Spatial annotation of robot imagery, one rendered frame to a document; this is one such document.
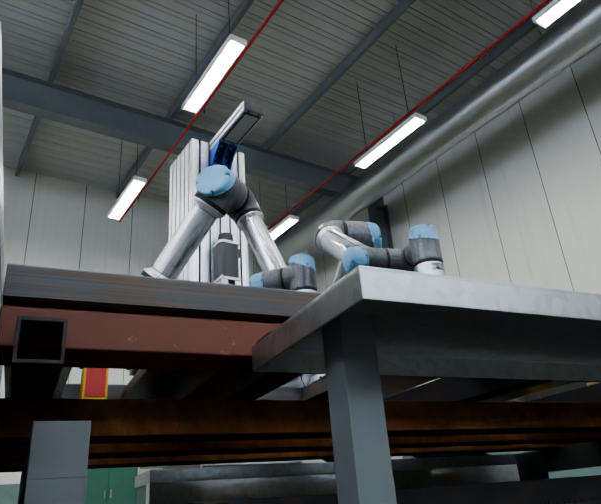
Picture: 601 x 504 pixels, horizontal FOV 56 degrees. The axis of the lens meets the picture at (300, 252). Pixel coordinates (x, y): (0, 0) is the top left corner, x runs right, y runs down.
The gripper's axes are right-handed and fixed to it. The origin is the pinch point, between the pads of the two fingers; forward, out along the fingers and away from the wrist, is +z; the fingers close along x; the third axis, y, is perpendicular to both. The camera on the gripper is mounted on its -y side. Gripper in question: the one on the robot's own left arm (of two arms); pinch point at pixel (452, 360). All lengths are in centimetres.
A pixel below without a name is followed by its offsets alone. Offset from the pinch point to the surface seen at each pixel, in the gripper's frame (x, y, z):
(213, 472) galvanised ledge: -41, 47, 20
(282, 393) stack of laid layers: -27.3, 33.2, 2.9
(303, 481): -41, 22, 23
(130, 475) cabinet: -963, -87, -45
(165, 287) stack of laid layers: 37, 77, 2
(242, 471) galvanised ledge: -41, 40, 20
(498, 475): -41, -46, 25
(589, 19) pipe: -206, -500, -506
